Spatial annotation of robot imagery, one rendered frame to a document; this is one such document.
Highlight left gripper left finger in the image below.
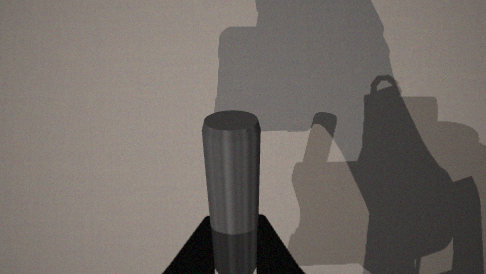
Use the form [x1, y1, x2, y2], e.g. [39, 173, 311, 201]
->
[162, 216, 215, 274]

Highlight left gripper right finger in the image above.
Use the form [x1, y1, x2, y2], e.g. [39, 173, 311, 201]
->
[256, 214, 306, 274]

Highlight dark grey cylinder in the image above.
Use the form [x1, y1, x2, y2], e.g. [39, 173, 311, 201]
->
[202, 110, 261, 274]

